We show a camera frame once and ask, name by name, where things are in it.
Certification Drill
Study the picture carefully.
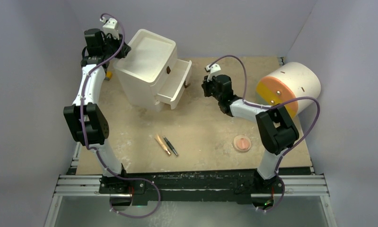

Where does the black aluminium base frame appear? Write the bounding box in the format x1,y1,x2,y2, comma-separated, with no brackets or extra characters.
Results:
45,145,337,227

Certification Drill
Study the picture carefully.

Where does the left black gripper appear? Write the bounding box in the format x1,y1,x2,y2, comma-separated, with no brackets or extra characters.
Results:
103,34,132,60

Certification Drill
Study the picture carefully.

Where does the small yellow block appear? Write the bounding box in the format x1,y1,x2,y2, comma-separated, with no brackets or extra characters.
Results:
105,71,113,81

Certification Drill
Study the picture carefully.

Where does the black makeup pen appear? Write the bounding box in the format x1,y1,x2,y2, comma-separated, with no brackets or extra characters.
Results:
163,136,178,157

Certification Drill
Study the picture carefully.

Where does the white drawer cabinet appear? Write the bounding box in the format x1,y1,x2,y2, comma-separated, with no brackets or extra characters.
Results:
113,29,176,110

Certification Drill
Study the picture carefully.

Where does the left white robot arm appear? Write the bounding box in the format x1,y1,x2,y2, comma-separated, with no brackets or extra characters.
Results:
63,28,131,193

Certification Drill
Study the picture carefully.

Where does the white cylinder orange face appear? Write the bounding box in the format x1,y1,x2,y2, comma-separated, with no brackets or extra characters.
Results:
255,62,321,105

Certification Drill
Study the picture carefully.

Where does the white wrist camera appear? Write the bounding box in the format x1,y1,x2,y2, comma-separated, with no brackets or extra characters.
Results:
205,63,221,82
100,17,120,40

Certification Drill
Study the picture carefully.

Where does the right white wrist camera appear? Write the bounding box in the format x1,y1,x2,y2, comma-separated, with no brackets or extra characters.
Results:
205,63,221,82

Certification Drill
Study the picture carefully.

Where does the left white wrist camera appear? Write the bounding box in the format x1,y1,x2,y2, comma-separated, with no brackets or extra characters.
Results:
100,17,120,40

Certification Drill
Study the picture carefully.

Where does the round pink compact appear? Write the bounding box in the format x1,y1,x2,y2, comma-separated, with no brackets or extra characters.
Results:
232,135,252,152

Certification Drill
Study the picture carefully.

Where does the white drawer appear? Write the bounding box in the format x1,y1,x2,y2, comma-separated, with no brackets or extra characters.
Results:
150,47,177,95
156,59,192,110
151,98,165,112

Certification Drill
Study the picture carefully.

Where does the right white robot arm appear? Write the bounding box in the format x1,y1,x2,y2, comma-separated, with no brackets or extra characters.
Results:
202,75,299,192

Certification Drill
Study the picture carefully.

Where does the beige makeup tube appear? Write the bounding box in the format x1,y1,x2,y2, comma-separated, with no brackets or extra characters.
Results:
155,134,171,156

